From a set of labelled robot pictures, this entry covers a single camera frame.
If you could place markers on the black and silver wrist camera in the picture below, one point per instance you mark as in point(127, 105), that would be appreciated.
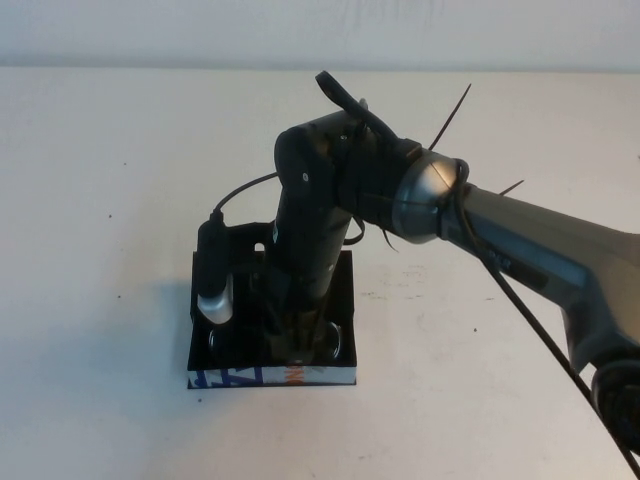
point(215, 280)

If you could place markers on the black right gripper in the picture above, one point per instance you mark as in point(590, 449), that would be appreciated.
point(305, 270)

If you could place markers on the black zip tie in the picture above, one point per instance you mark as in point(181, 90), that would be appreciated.
point(450, 117)
point(390, 240)
point(511, 188)

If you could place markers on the silver and black right arm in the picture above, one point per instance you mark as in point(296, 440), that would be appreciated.
point(525, 240)

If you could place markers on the black printed glasses case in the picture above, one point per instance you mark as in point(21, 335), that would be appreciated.
point(320, 375)

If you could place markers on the black framed sunglasses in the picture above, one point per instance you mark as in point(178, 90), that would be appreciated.
point(334, 342)

